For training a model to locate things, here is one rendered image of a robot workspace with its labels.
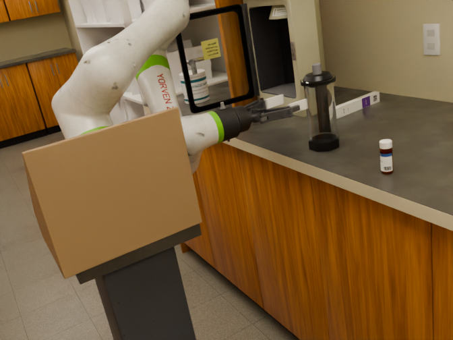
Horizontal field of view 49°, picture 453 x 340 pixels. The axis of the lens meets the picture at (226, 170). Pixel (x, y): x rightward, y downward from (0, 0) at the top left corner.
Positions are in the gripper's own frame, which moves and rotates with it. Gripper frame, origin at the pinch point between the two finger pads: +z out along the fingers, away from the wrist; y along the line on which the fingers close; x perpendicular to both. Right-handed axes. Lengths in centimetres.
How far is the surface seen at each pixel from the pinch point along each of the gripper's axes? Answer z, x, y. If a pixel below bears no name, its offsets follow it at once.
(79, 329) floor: -71, 113, 103
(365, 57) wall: 71, 4, 41
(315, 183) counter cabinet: 1.7, 25.7, -6.3
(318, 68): 11.2, -7.9, -1.0
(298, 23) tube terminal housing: 31.3, -17.5, 32.6
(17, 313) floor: -96, 113, 142
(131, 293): -63, 33, -8
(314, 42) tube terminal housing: 38, -9, 33
